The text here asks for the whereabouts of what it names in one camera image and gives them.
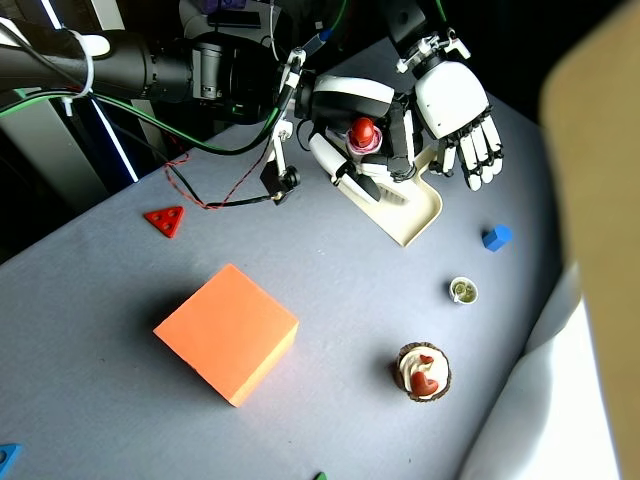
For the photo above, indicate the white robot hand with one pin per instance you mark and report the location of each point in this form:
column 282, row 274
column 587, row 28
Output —
column 350, row 87
column 450, row 100

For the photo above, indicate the cream hand broom grey bristles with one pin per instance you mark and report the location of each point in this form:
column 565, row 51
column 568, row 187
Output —
column 362, row 131

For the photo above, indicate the cream plastic dustpan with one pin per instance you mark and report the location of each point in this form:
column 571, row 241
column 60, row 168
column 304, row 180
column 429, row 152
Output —
column 420, row 215

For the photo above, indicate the grey adapter with blue plug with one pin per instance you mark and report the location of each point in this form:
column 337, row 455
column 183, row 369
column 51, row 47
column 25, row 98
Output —
column 317, row 41

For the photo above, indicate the blue hexagonal block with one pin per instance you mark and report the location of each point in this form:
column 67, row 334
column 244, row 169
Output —
column 496, row 238

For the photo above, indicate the purple object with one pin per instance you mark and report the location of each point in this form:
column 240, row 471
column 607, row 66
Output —
column 225, row 4

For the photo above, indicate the tan blurred board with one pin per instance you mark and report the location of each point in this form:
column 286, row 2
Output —
column 600, row 175

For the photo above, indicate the white bowl of green soup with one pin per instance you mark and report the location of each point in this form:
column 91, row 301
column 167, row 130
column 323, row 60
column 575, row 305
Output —
column 462, row 291

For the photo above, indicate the red triangle block with holes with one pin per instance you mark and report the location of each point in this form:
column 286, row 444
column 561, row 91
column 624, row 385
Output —
column 167, row 224

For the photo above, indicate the large orange block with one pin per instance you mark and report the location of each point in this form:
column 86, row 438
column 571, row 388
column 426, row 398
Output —
column 225, row 325

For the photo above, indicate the toy cupcake with red hearts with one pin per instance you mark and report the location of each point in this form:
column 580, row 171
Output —
column 422, row 372

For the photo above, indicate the white fabric backdrop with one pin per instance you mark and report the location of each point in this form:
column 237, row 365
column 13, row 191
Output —
column 550, row 400

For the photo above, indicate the grey table cloth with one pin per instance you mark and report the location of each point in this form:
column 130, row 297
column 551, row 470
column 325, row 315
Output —
column 100, row 300

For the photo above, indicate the flat blue block with holes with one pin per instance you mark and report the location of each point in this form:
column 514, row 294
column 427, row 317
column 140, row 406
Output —
column 9, row 457

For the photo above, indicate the post with blue light strip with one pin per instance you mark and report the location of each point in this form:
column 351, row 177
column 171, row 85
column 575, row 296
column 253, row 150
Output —
column 112, row 136

